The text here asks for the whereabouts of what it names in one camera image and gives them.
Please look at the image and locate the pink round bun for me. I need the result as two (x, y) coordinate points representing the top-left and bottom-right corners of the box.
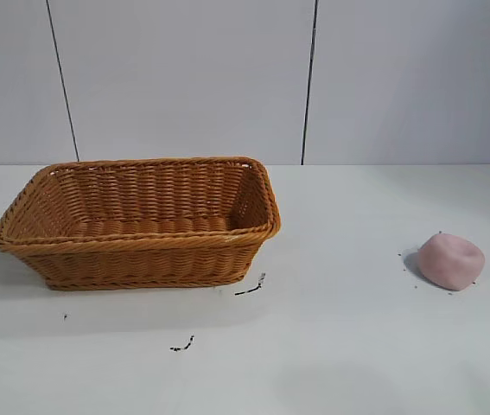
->
(415, 233), (487, 291)

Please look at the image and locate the brown wicker basket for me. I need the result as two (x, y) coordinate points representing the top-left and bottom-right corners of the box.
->
(0, 156), (282, 291)

